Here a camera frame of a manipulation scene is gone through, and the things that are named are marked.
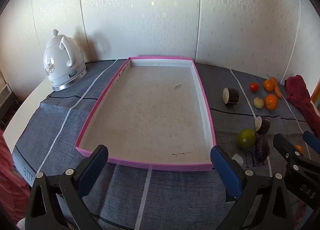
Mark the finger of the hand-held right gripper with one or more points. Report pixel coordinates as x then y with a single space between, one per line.
312 141
282 145

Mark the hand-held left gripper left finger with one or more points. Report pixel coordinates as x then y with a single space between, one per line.
93 170

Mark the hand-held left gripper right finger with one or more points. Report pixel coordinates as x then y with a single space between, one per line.
225 170

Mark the orange mandarin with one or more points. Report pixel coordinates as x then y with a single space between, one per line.
269 85
271 102
299 148

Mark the dark purple wrinkled fruit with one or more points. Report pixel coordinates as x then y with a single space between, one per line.
261 149

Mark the dark cut eggplant piece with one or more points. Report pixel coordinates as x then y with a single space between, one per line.
265 126
233 96

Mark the green tomato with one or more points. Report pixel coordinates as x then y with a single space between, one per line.
246 139

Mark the small yellow potato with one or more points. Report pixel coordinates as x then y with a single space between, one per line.
259 103

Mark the red tomato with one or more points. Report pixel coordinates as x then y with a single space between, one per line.
254 86

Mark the pink shallow tray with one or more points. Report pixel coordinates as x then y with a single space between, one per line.
150 110

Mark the dark red cloth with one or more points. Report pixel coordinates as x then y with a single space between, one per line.
297 90

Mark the orange carrot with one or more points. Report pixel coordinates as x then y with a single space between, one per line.
277 89

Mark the pink red patterned cloth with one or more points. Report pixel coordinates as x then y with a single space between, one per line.
10 182

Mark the white electric kettle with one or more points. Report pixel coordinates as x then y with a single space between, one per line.
60 65

